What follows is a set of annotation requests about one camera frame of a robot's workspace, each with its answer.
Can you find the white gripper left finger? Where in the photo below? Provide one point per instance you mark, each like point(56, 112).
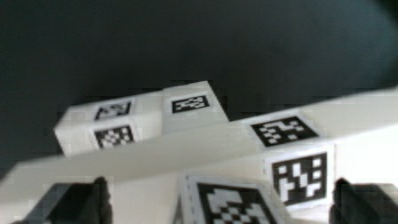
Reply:
point(75, 204)

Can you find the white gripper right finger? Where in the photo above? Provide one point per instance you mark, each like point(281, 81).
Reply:
point(365, 203)

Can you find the white tagged cube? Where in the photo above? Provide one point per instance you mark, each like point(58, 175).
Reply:
point(225, 200)

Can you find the white chair leg block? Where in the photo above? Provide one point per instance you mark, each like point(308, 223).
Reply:
point(109, 123)

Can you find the white chair back frame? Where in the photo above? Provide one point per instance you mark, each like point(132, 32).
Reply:
point(297, 148)

